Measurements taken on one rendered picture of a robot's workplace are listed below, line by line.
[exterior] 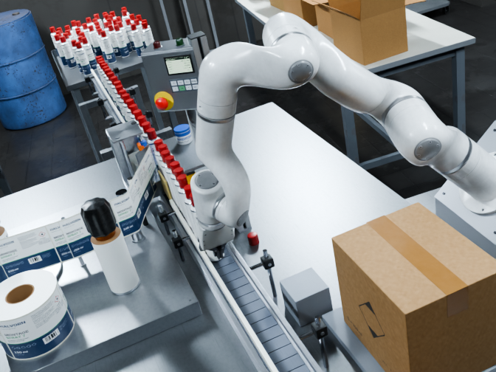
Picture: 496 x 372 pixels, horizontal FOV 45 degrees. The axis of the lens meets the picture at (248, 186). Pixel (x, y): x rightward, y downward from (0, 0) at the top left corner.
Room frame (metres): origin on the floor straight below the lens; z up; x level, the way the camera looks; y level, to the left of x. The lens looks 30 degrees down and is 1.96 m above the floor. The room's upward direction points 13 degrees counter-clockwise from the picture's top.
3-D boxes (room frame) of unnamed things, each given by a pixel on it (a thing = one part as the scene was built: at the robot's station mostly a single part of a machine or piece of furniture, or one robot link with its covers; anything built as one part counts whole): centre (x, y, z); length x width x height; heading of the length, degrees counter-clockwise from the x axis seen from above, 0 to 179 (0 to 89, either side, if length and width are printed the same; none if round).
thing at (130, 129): (1.97, 0.38, 1.14); 0.14 x 0.11 x 0.01; 16
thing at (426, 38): (4.02, -0.80, 0.39); 2.20 x 0.80 x 0.78; 8
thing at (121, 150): (1.97, 0.38, 1.01); 0.14 x 0.13 x 0.26; 16
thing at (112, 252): (1.44, 0.42, 1.03); 0.09 x 0.09 x 0.30
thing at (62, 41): (4.00, 0.73, 0.98); 0.57 x 0.46 x 0.21; 106
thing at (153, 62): (1.71, 0.12, 1.38); 0.17 x 0.10 x 0.19; 71
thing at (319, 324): (1.00, -0.07, 0.91); 0.07 x 0.03 x 0.17; 106
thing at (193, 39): (1.67, 0.05, 1.16); 0.04 x 0.04 x 0.67; 16
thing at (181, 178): (1.64, 0.19, 0.98); 0.05 x 0.05 x 0.20
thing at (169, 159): (1.79, 0.23, 0.98); 0.05 x 0.05 x 0.20
